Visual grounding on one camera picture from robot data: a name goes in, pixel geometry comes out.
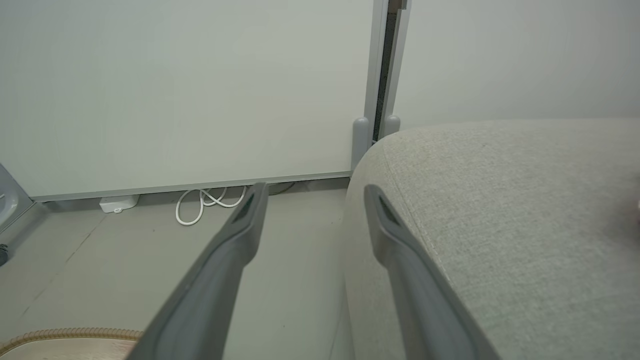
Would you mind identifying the long grey partition leg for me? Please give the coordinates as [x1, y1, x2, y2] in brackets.
[0, 164, 35, 233]

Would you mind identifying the white power adapter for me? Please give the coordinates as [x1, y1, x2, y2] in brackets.
[99, 194, 140, 215]

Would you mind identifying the short grey partition leg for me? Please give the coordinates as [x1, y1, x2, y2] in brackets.
[351, 117, 371, 172]
[382, 115, 402, 141]

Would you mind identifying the looped white cable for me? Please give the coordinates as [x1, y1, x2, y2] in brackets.
[175, 186, 249, 227]

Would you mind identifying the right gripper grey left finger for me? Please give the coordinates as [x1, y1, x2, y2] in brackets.
[127, 182, 270, 360]

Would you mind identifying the grey fabric sofa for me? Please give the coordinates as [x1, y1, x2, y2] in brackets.
[344, 118, 640, 360]

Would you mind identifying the narrow white partition panel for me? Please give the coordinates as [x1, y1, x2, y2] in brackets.
[392, 0, 640, 132]

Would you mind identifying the wide white partition panel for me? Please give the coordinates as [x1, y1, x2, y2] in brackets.
[0, 0, 391, 203]

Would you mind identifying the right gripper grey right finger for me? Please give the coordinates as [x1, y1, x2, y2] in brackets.
[363, 183, 501, 360]

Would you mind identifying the white laundry basket brown rim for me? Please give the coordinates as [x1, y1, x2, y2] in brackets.
[0, 327, 146, 360]

